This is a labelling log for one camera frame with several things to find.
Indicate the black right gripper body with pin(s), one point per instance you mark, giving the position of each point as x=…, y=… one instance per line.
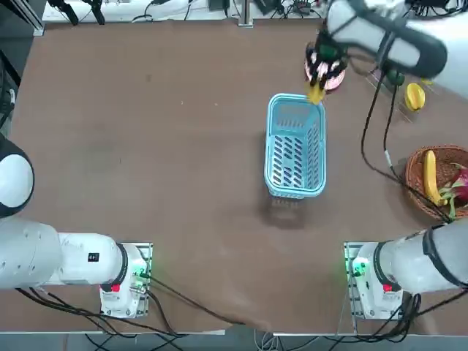
x=319, y=40

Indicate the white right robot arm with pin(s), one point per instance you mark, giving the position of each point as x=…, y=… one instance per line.
x=402, y=263

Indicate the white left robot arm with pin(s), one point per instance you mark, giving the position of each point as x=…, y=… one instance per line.
x=73, y=259

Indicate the blue plastic basket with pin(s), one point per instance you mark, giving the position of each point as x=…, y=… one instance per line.
x=285, y=97

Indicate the clear acrylic stepped display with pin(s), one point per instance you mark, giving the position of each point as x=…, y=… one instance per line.
x=402, y=109

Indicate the brown wicker basket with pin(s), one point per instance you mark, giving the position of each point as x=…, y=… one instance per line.
x=415, y=172

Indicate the pink plate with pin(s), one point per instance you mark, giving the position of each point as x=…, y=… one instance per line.
x=338, y=83

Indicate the black device with red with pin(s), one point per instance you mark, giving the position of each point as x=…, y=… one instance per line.
x=303, y=4

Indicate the dark green avocado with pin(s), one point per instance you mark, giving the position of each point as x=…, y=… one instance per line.
x=396, y=78

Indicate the yellow banana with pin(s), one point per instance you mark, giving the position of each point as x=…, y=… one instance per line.
x=429, y=172

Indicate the pink dragon fruit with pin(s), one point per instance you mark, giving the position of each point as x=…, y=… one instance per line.
x=462, y=183

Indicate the aluminium frame rail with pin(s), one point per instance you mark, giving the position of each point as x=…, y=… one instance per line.
x=36, y=27

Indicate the aluminium frame post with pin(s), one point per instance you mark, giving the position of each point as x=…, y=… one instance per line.
x=245, y=14

